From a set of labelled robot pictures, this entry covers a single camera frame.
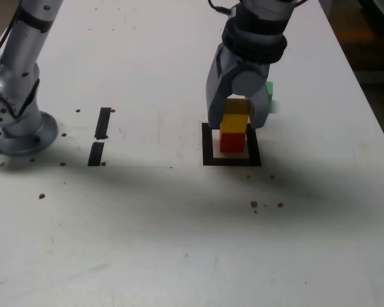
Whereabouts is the black tape strip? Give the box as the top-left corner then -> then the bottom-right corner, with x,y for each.
87,107 -> 112,167

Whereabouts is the green cube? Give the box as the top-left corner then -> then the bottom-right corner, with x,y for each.
264,81 -> 275,104

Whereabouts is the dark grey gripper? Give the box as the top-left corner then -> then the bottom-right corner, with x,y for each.
205,43 -> 271,129

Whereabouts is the red cube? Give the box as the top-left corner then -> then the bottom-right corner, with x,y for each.
220,131 -> 246,154

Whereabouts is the black tape square outline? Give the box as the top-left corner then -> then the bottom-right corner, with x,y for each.
201,122 -> 262,167

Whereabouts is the yellow cube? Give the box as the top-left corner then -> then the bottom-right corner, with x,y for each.
220,98 -> 250,134

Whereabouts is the brown cardboard box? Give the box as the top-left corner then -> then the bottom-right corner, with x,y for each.
326,0 -> 384,70

